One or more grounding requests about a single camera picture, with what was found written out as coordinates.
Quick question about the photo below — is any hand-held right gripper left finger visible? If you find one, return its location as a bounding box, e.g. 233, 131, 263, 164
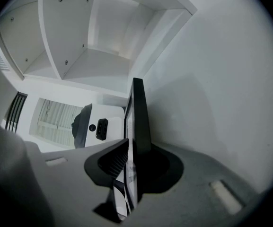
22, 138, 130, 227

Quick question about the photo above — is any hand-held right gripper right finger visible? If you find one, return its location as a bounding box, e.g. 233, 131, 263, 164
129, 140, 264, 227

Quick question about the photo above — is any white desk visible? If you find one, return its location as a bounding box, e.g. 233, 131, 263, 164
128, 0, 273, 196

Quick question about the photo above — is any louvred ceiling light panel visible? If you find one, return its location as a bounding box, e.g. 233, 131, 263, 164
29, 97, 88, 149

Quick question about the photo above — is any white robot with dark lid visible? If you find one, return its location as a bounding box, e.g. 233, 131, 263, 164
71, 103, 125, 149

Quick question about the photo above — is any black ceiling vent grille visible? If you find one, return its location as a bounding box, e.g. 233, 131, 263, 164
5, 91, 28, 133

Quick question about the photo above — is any white shelf hutch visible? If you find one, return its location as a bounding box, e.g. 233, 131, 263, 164
0, 0, 198, 96

